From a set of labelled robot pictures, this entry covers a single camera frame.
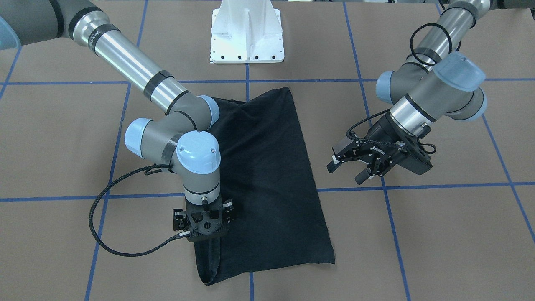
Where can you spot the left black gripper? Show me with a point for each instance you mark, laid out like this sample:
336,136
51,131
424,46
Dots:
381,134

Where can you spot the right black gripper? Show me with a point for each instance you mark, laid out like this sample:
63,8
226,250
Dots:
178,220

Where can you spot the black graphic t-shirt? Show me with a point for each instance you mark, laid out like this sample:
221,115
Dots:
265,171

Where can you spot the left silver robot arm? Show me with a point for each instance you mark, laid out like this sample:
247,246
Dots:
435,80

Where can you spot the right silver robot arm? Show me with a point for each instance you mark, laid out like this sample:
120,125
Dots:
179,142

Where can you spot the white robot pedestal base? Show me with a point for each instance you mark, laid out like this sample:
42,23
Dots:
246,31

